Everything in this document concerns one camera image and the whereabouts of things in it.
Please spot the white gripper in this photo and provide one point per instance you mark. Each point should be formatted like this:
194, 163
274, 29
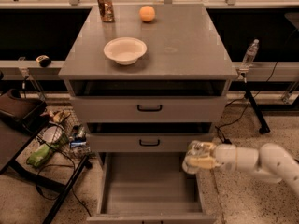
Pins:
226, 157

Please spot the silver green 7up can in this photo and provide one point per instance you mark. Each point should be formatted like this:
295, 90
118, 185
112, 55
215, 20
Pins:
194, 150

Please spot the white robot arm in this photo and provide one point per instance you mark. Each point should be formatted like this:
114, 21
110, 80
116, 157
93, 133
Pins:
270, 163

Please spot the grey bottom drawer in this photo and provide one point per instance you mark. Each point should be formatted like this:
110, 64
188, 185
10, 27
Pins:
148, 188

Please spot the grey drawer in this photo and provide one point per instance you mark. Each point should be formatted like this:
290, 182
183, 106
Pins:
146, 137
148, 100
148, 188

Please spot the grey drawer cabinet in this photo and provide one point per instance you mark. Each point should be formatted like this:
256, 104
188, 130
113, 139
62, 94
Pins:
182, 44

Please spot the grey middle drawer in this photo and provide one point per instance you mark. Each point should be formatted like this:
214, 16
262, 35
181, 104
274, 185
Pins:
146, 137

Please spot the grey top drawer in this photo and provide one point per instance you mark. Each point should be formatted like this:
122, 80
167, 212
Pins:
148, 100

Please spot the brown soda can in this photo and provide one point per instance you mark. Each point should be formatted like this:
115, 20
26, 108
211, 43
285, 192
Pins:
106, 10

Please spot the black tripod stand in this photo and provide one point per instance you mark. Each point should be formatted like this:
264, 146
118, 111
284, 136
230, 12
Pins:
264, 126

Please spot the clear plastic water bottle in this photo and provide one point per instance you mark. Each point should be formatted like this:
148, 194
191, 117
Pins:
249, 56

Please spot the orange fruit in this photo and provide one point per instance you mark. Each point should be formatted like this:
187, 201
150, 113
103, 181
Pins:
147, 13

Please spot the brown bag on table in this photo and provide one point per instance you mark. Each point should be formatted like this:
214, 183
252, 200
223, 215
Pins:
20, 113

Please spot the black side table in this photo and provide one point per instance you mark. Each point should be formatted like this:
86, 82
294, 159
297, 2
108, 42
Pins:
13, 142

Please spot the wire basket of snacks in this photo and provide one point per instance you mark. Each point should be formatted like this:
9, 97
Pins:
66, 133

